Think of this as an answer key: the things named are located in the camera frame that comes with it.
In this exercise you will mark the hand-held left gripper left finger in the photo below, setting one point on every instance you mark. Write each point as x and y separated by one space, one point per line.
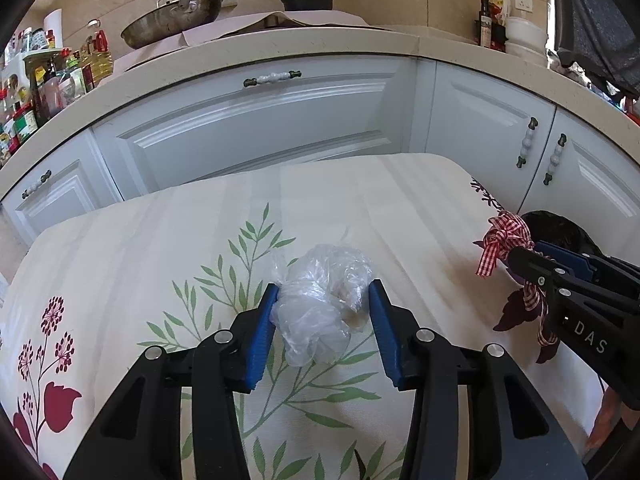
260 340

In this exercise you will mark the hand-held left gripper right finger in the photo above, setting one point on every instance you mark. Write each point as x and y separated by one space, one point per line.
387 340

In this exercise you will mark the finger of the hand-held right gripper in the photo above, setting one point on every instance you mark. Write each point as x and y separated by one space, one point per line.
570 259
530 262

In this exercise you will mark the black bag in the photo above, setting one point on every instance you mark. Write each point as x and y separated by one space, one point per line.
560 230

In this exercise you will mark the red white checkered ribbon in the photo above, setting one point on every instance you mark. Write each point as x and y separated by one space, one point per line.
505 237

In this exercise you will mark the clear plastic bag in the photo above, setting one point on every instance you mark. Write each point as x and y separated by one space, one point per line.
320 305

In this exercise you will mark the person's right forearm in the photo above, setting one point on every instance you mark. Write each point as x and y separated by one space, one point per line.
607 420

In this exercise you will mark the white cabinet door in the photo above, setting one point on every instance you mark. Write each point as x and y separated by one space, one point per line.
480 125
600 185

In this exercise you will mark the floral tablecloth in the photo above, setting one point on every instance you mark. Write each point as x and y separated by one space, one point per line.
150 260

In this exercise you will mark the pile of mixed small items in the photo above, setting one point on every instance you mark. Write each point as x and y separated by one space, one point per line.
610 92

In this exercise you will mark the wide white drawer front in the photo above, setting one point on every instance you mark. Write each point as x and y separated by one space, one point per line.
250 130

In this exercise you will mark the dark glass oil bottle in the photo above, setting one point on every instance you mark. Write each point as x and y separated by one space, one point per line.
485 27

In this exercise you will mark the red food packets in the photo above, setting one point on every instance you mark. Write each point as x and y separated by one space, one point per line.
498 25

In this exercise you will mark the small white drawer front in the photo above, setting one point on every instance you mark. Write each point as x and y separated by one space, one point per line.
65 200

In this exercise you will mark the dark grey speckled cloth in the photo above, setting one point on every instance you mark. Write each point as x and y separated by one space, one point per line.
600 15

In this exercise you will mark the white plastic bag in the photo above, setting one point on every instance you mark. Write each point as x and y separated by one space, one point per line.
506 2

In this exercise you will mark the beige kitchen countertop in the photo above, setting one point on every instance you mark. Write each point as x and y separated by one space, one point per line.
300 42

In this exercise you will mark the cluster of condiment bottles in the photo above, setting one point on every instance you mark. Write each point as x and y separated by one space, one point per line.
50 90

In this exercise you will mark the steel wok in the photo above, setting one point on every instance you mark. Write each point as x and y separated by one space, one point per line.
170 22

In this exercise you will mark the white spice rack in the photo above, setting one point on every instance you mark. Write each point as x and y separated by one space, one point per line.
42 56

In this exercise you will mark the white paper towel roll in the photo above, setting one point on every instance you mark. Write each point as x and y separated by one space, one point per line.
52 27

